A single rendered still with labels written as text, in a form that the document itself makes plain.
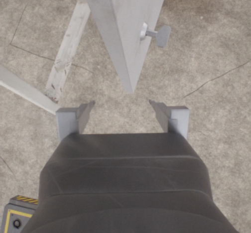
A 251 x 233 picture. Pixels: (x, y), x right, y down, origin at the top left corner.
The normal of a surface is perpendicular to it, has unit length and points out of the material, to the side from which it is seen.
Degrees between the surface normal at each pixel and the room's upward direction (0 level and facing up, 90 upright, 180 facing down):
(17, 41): 0
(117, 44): 90
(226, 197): 0
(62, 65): 0
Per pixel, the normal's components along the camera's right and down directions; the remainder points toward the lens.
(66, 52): -0.09, -0.13
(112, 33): -0.31, 0.95
